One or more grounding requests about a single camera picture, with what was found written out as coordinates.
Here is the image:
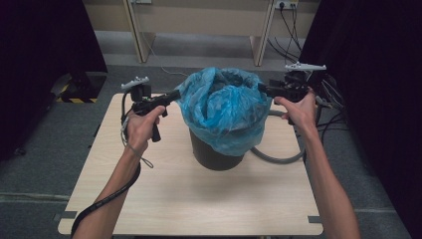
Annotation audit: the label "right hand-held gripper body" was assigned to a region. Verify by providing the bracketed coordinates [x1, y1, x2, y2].
[271, 62, 327, 105]

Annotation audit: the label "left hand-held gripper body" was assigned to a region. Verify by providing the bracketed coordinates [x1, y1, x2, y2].
[120, 76, 167, 143]

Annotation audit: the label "blue plastic garbage bag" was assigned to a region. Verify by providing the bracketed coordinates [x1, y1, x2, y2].
[174, 67, 274, 157]

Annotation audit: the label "grey plastic bin rim ring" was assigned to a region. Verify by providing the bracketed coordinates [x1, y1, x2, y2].
[250, 109, 307, 165]

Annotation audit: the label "dark grey trash bin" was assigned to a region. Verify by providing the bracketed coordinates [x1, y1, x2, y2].
[188, 127, 254, 171]

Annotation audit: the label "stand base with hazard tape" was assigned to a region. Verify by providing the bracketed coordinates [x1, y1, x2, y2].
[49, 71, 107, 105]

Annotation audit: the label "beige wooden desk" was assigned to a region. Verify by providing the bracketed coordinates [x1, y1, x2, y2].
[83, 0, 320, 68]

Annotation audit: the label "dark curtain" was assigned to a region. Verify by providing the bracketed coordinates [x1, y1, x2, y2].
[298, 0, 422, 239]
[0, 0, 109, 161]

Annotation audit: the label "thin white floor cable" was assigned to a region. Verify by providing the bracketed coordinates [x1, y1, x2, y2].
[141, 31, 189, 78]

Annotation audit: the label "black cable bundle from outlet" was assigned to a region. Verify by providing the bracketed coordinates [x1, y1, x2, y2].
[267, 5, 307, 65]

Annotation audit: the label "white wrist strap cord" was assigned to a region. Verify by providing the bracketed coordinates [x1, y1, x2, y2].
[119, 115, 155, 169]

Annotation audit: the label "black floor cables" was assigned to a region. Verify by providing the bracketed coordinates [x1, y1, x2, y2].
[315, 111, 350, 143]

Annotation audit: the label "white wall power outlet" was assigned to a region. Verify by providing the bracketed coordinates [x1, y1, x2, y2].
[274, 0, 299, 10]

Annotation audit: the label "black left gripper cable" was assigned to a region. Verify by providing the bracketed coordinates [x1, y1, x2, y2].
[70, 161, 142, 239]

